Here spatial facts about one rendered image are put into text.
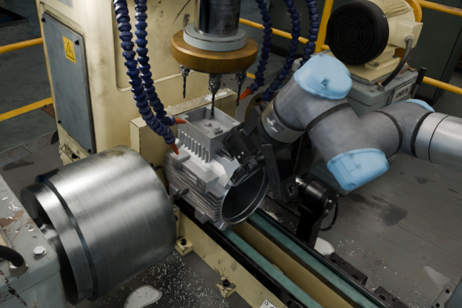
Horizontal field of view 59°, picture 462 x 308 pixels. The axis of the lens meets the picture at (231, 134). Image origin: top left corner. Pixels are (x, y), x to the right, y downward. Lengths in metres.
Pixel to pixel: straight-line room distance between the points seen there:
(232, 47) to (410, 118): 0.35
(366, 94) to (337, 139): 0.60
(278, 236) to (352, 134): 0.47
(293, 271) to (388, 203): 0.50
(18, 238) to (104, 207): 0.13
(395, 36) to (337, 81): 0.73
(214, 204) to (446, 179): 0.96
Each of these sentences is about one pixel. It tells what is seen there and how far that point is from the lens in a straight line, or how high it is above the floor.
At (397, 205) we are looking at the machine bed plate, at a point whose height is 0.80.
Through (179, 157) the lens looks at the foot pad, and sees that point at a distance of 0.93.
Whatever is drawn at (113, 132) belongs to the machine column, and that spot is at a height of 1.07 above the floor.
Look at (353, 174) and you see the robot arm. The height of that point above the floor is 1.30.
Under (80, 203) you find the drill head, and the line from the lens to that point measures 0.72.
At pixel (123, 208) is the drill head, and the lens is 0.73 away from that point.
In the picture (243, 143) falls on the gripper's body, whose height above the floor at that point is 1.22.
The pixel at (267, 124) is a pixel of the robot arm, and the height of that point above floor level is 1.29.
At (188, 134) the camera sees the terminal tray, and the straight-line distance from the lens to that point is 0.94.
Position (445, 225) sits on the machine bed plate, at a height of 0.80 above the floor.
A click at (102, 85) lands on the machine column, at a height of 1.20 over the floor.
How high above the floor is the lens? 1.62
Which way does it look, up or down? 32 degrees down
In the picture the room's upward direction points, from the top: 6 degrees clockwise
